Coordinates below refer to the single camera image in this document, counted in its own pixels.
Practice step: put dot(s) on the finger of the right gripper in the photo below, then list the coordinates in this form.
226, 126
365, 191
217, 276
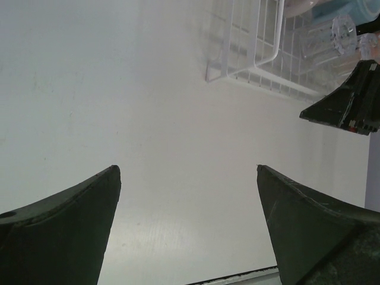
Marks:
353, 106

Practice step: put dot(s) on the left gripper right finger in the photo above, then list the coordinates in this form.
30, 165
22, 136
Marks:
318, 239

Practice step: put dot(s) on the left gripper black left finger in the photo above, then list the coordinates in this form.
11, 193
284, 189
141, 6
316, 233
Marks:
61, 239

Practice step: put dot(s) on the clear glass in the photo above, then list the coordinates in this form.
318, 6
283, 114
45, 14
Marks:
329, 40
369, 47

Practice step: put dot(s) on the light blue mug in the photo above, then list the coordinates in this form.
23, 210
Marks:
360, 11

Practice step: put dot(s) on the clear acrylic dish rack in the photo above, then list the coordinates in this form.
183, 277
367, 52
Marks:
251, 42

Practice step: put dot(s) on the lilac ceramic mug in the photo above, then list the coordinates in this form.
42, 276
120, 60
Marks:
294, 8

